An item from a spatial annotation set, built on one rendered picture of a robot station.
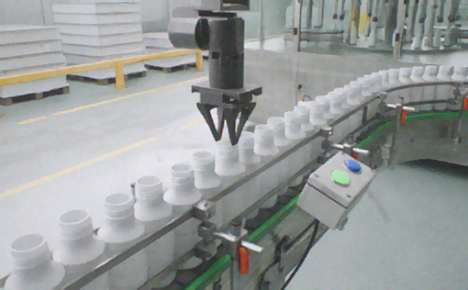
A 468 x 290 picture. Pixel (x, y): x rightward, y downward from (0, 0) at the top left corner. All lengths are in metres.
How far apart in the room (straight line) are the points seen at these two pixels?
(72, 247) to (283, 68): 3.59
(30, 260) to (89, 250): 0.07
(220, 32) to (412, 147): 1.15
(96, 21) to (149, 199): 6.52
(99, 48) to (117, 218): 6.56
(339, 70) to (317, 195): 3.09
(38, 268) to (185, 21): 0.41
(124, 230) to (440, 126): 1.37
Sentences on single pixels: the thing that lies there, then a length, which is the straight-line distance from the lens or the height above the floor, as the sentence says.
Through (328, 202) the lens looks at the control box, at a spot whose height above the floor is 1.08.
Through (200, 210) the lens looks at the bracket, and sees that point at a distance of 0.59.
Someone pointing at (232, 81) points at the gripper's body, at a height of 1.28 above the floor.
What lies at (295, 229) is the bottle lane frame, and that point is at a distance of 0.91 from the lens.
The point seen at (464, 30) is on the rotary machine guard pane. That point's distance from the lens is 3.51.
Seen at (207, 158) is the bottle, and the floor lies 1.16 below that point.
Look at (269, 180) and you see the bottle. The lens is 0.79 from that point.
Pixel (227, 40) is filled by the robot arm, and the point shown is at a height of 1.34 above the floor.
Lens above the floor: 1.40
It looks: 20 degrees down
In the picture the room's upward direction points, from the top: straight up
